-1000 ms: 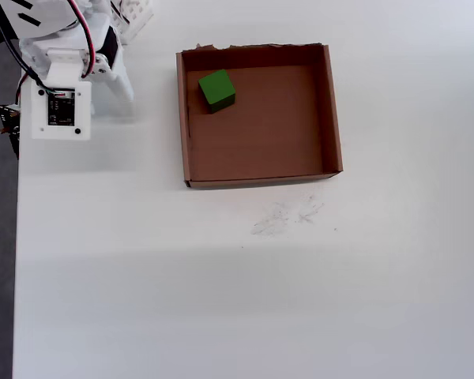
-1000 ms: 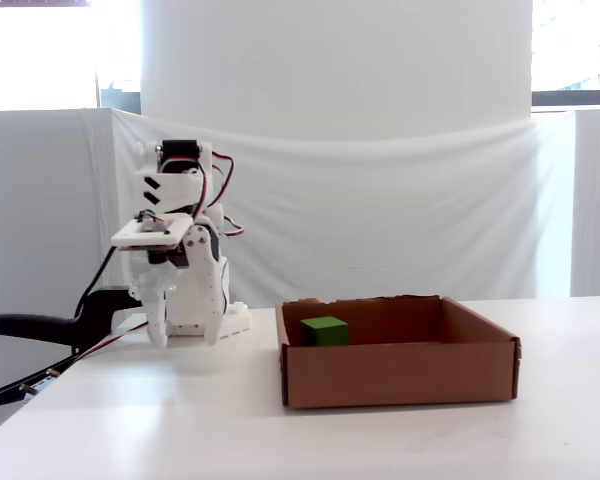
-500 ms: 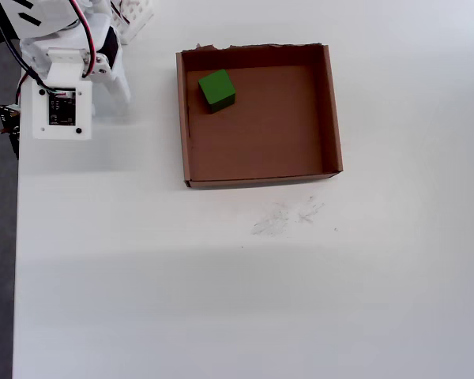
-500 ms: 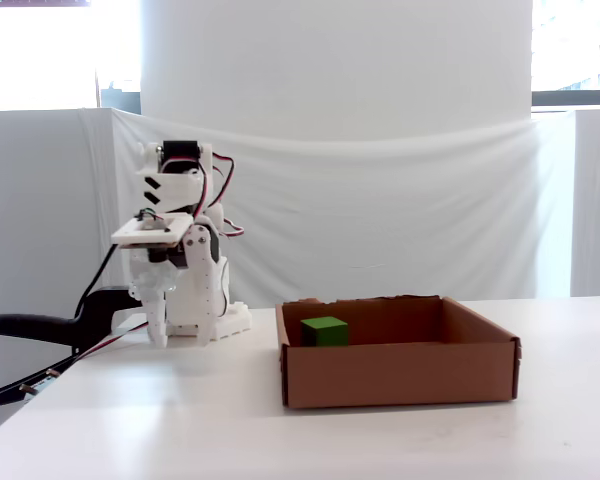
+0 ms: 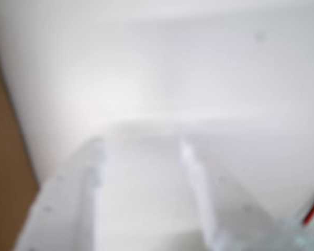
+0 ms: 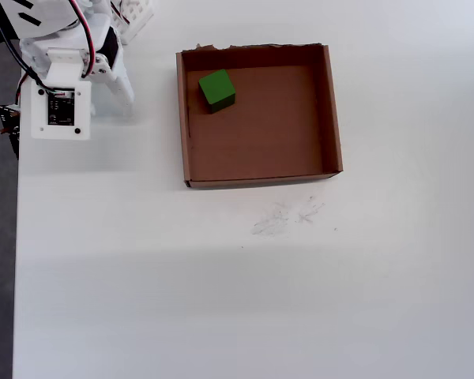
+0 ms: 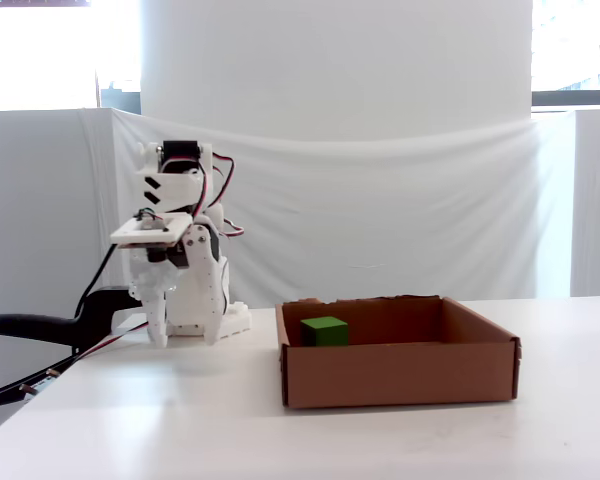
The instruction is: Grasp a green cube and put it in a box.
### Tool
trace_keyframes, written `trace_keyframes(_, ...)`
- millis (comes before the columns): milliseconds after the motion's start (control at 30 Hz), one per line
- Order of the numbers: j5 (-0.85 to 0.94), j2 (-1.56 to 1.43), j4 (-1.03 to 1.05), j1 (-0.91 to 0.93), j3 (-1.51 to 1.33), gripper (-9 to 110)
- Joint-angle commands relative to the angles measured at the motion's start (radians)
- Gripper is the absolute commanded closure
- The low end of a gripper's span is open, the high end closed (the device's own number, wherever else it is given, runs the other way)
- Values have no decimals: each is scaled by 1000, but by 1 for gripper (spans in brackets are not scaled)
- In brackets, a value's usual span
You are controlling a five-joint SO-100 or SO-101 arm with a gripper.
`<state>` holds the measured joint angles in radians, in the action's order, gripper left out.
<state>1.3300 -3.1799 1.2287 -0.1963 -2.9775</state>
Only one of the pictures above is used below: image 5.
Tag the brown cardboard box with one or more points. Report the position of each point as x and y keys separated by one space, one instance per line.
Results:
x=2 y=157

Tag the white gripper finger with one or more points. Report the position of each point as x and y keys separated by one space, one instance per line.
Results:
x=238 y=222
x=68 y=209

